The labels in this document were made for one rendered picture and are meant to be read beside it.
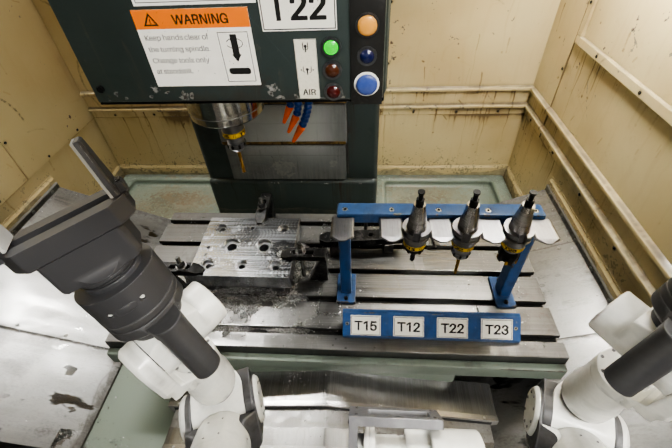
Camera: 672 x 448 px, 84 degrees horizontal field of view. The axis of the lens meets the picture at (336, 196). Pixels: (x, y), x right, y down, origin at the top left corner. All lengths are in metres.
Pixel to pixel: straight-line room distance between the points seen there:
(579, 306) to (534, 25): 1.02
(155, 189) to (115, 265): 1.77
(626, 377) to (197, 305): 0.50
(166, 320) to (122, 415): 1.00
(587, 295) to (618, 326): 0.81
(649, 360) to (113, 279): 0.56
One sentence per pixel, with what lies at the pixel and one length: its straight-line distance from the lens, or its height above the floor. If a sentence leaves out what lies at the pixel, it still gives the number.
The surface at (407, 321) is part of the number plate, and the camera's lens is 1.03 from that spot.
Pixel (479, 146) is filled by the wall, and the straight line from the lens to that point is 1.94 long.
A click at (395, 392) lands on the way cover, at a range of 1.16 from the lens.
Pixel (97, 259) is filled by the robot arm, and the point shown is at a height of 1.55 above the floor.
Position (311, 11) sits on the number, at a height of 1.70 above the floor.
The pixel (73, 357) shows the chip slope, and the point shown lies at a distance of 1.56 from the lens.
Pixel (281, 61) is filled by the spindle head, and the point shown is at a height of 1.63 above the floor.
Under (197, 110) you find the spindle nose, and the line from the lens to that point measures 0.80.
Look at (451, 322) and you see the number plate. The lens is 1.05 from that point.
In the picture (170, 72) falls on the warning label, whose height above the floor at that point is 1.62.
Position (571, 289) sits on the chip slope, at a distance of 1.39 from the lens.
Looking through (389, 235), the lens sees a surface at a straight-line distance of 0.84.
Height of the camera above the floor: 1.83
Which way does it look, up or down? 41 degrees down
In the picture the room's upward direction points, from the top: 3 degrees counter-clockwise
